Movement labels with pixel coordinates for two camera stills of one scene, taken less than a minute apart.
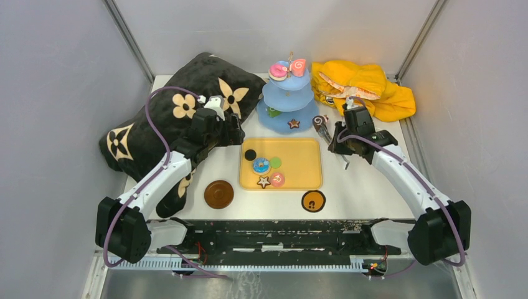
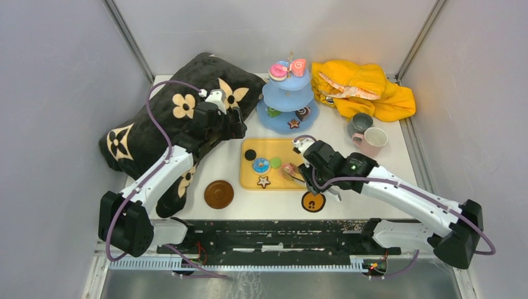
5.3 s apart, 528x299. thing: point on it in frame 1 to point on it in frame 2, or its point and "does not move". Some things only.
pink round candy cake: (278, 179) to (286, 170)
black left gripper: (236, 134) does not move
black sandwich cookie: (250, 154) does not move
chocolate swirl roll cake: (319, 121) to (302, 113)
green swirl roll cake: (273, 113) does not move
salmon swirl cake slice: (298, 67) does not move
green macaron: (276, 162) does not move
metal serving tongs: (324, 132) to (296, 175)
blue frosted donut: (261, 166) does not move
